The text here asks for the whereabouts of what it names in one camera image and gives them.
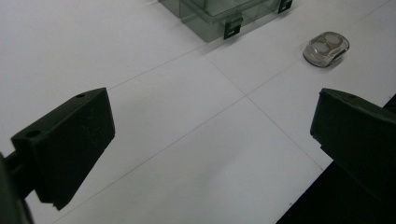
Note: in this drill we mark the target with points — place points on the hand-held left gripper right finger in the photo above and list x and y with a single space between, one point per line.
358 140

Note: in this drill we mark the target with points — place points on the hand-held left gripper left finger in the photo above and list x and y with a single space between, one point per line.
68 143

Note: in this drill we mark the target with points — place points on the clear green plastic storage box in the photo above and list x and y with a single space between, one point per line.
214 15

